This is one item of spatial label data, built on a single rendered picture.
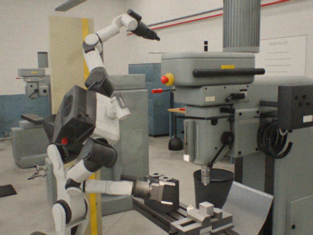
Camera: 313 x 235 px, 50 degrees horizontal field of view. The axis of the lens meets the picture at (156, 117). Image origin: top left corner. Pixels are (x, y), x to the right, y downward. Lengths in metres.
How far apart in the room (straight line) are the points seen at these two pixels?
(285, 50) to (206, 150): 5.16
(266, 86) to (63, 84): 1.92
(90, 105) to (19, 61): 8.91
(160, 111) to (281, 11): 4.09
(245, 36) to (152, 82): 7.26
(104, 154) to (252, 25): 1.00
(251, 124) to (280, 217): 0.58
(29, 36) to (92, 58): 8.74
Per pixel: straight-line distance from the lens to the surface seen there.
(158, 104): 9.11
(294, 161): 2.10
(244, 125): 1.84
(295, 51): 6.62
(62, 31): 3.24
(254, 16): 1.91
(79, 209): 2.06
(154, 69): 9.00
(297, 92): 1.72
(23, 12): 10.70
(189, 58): 1.58
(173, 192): 2.15
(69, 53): 3.24
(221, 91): 1.70
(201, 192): 3.83
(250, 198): 2.15
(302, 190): 2.21
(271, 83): 1.98
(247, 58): 1.81
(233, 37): 1.87
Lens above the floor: 1.80
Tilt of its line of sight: 8 degrees down
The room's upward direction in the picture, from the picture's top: 1 degrees counter-clockwise
